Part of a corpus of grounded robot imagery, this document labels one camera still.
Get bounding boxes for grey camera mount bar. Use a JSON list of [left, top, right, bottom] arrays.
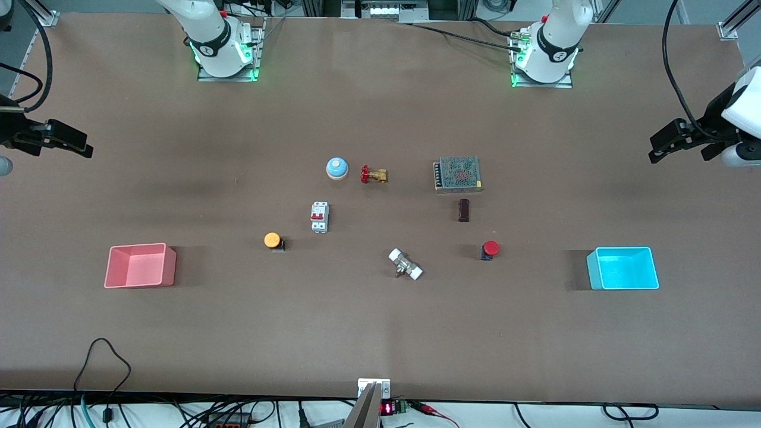
[[344, 382, 382, 428]]

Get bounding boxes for metal fitting white caps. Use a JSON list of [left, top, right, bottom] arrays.
[[388, 248, 424, 281]]

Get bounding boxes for cyan plastic box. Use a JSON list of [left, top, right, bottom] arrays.
[[586, 246, 660, 291]]

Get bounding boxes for metal mesh power supply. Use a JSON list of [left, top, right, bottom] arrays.
[[433, 156, 483, 194]]

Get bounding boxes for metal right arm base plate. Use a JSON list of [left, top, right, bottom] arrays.
[[197, 17, 266, 83]]

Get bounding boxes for black looped table cable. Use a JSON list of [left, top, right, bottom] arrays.
[[73, 338, 133, 424]]

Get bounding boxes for aluminium frame profile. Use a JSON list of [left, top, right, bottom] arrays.
[[716, 0, 761, 41], [18, 0, 60, 28]]

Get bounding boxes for white metal edge bracket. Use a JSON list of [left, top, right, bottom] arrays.
[[357, 378, 392, 399]]

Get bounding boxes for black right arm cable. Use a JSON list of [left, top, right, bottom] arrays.
[[0, 0, 55, 115]]

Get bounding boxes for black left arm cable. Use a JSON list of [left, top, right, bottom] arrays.
[[662, 0, 724, 129]]

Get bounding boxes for black coiled floor cable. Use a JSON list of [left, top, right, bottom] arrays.
[[602, 403, 659, 421]]

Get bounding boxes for red clip lead wire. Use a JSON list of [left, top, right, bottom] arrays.
[[409, 401, 460, 428]]

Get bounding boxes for black cable to left base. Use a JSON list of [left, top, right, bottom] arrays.
[[397, 18, 525, 51]]

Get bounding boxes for pink plastic box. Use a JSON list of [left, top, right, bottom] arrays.
[[104, 243, 177, 289]]

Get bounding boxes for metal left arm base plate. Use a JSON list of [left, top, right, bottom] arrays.
[[510, 29, 574, 89]]

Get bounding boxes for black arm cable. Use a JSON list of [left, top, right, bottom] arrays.
[[0, 0, 55, 115], [662, 0, 724, 129]]

